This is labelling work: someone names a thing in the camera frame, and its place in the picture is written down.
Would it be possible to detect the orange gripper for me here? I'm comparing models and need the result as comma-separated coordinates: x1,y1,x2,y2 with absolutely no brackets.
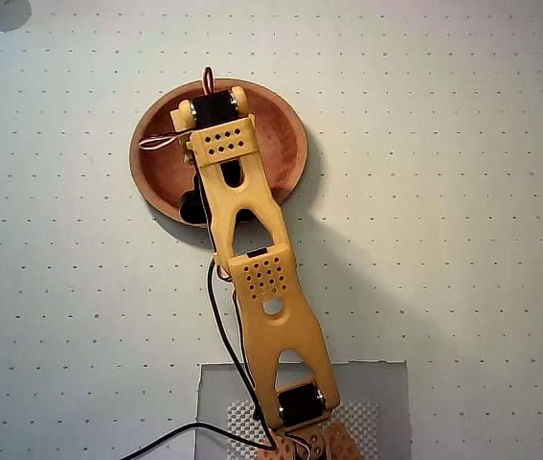
182,138,201,167

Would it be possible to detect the orange robot base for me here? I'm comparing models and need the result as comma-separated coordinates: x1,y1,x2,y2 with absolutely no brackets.
263,421,364,460

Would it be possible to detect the round wooden bowl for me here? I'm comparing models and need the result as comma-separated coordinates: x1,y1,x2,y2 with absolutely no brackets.
129,76,309,229

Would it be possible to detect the white textured mat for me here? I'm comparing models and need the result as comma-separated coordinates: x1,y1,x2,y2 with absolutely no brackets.
225,401,382,460

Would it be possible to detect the red white servo cable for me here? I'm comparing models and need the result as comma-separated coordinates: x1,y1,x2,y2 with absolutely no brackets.
138,66,218,153

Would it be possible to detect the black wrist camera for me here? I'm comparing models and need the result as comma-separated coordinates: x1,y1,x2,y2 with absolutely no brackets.
178,175,213,227

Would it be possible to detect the black camera cable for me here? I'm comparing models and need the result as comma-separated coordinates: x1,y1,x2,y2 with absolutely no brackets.
122,256,277,460

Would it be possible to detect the grey base plate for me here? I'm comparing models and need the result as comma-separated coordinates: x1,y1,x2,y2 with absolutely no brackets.
195,361,412,460

